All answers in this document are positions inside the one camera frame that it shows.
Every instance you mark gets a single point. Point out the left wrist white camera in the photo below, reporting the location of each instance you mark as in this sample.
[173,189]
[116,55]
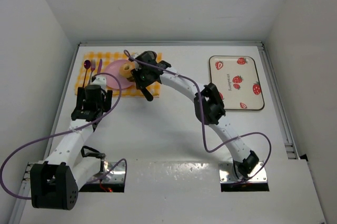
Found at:
[99,80]

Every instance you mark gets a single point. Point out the aluminium frame rail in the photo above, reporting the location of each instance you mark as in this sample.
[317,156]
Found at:
[172,43]

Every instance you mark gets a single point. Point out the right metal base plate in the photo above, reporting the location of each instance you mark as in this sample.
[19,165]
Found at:
[228,175]

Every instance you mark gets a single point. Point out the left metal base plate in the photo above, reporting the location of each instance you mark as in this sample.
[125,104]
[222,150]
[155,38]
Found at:
[114,172]

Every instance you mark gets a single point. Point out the purple knife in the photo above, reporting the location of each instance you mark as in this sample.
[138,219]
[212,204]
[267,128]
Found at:
[99,68]

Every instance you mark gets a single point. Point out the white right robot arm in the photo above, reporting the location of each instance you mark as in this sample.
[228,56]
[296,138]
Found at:
[209,109]

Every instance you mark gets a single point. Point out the purple spoon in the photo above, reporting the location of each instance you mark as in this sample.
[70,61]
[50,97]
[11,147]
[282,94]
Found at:
[87,66]

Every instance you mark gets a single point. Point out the glazed donut bread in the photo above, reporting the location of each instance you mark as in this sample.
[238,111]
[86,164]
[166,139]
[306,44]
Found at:
[125,70]

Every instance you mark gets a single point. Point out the pink plate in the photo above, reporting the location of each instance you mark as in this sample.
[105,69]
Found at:
[113,69]

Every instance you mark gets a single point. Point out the strawberry print tray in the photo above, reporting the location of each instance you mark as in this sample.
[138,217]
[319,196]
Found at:
[237,81]

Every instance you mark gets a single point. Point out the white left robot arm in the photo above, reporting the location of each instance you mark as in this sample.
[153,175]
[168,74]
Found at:
[56,181]

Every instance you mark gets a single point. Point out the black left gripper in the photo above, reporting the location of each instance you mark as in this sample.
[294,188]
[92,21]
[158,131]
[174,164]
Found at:
[79,101]

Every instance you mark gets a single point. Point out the metal base plate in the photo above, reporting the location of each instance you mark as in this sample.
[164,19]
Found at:
[228,175]
[114,172]

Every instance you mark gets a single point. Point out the orange checkered cloth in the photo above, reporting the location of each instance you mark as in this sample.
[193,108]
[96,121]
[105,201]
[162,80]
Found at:
[107,58]

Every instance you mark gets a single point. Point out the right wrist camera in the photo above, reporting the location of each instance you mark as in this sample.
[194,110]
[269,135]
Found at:
[150,58]

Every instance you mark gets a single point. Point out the purple fork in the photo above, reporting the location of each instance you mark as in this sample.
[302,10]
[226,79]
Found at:
[93,67]

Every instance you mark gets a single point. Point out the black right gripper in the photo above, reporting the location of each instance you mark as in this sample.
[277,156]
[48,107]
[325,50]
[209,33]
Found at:
[139,74]

